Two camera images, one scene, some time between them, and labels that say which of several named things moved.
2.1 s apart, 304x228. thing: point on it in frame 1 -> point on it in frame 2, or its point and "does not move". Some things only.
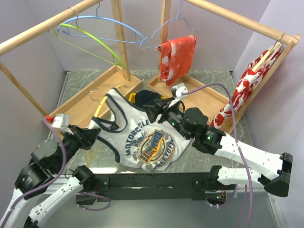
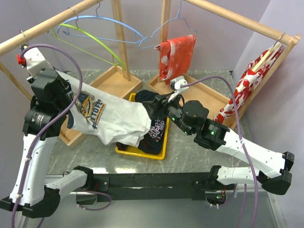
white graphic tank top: [140, 140] -> [99, 114]
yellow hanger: [96, 116] -> [25, 46]
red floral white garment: [249, 80] does not move
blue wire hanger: [177, 17] does not move
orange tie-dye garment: [176, 57] does not move
